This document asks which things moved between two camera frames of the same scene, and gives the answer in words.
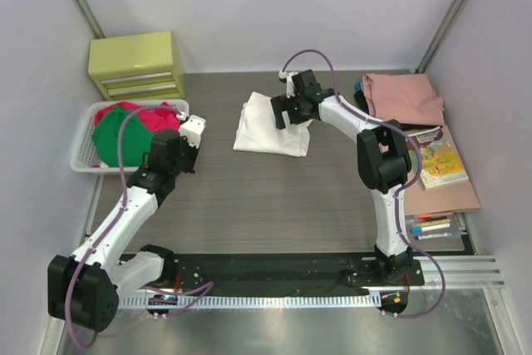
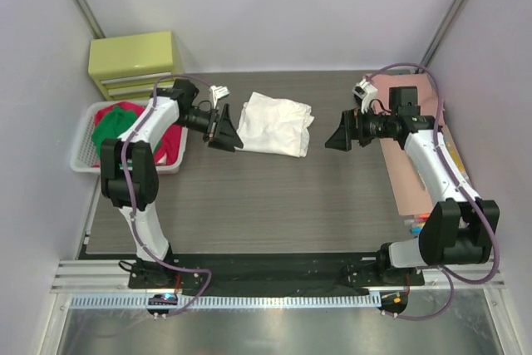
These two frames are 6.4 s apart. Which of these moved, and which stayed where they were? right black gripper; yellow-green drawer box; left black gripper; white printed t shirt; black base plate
Moved: right black gripper; left black gripper
Stayed: black base plate; white printed t shirt; yellow-green drawer box
